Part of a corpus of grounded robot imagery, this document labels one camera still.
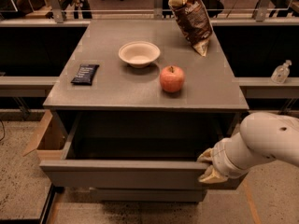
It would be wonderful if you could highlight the dark blue rxbar wrapper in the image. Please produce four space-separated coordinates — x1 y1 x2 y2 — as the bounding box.
71 64 99 86

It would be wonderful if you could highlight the metal railing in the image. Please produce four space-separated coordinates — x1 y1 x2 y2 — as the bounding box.
0 0 298 23

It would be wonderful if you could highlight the grey bottom drawer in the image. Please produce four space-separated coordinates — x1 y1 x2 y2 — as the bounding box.
90 188 206 203

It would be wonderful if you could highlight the grey drawer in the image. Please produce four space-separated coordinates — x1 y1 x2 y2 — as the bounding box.
90 188 206 203
40 111 227 190

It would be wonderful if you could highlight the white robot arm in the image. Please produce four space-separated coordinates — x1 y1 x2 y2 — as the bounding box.
197 112 299 184

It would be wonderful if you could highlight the grey drawer cabinet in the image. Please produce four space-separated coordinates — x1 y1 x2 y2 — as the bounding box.
42 18 250 203

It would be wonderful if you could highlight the grey top drawer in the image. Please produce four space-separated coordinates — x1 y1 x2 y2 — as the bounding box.
40 111 227 190

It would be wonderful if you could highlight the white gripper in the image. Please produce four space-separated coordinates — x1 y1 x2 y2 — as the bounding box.
197 138 249 184

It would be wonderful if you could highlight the white paper bowl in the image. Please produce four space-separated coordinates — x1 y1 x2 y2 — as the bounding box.
119 41 161 68

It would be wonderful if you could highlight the red apple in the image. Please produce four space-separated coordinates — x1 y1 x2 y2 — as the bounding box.
160 65 185 93

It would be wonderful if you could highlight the clear sanitizer pump bottle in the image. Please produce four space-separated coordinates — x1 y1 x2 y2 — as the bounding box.
271 60 292 84

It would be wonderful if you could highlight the brown chip bag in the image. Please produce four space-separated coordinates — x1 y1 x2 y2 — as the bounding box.
168 0 213 57

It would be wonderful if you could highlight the open cardboard box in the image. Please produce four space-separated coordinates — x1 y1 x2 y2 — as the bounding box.
22 110 65 161

